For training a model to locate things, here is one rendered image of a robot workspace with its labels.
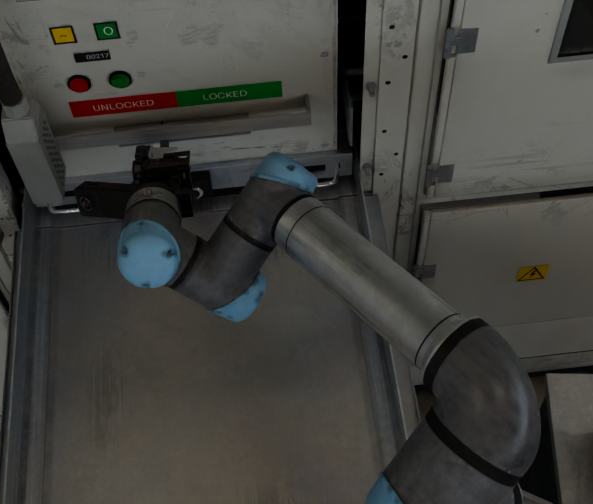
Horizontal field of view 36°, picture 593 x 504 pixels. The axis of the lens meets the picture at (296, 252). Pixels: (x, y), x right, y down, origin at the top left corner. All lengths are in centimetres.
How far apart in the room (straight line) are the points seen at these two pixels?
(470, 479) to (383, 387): 47
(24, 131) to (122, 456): 49
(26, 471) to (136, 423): 17
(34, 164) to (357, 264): 54
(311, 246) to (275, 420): 39
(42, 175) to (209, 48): 30
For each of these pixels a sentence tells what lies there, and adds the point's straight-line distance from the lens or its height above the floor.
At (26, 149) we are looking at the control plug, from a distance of 135.
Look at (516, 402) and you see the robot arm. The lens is 96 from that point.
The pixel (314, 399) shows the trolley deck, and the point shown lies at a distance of 140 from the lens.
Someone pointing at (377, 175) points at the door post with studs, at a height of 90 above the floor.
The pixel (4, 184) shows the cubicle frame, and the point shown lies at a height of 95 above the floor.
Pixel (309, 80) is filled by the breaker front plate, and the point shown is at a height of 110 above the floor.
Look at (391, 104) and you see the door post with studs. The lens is 142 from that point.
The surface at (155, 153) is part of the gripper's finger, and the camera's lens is 139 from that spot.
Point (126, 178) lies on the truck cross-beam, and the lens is 156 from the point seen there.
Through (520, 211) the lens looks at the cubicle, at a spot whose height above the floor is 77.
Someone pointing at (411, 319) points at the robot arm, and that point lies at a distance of 100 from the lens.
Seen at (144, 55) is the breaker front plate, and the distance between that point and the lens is 136.
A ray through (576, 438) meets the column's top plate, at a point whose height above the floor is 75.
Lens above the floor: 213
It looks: 57 degrees down
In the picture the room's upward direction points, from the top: 4 degrees counter-clockwise
